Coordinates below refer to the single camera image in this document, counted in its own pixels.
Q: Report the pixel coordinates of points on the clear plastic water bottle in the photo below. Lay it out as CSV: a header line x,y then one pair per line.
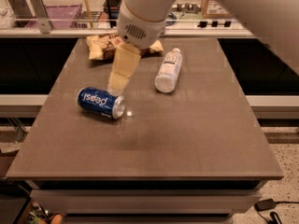
x,y
168,73

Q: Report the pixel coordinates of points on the black power adapter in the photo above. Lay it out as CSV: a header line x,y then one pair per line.
x,y
265,205

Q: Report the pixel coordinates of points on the cardboard box with label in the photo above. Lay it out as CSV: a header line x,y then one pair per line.
x,y
212,9

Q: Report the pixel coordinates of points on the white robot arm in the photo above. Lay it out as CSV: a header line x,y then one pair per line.
x,y
266,64

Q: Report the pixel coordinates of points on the blue pepsi can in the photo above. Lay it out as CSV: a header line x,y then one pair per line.
x,y
101,102

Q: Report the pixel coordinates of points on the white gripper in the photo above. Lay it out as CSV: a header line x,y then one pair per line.
x,y
137,30

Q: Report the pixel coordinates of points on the left metal rail bracket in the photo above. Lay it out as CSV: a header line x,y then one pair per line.
x,y
43,21

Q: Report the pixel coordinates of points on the brown chip bag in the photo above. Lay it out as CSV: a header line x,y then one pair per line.
x,y
103,47

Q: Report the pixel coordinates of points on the purple plastic crate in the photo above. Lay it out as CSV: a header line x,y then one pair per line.
x,y
63,16

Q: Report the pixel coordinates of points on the grey table frame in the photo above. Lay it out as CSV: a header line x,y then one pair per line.
x,y
147,206

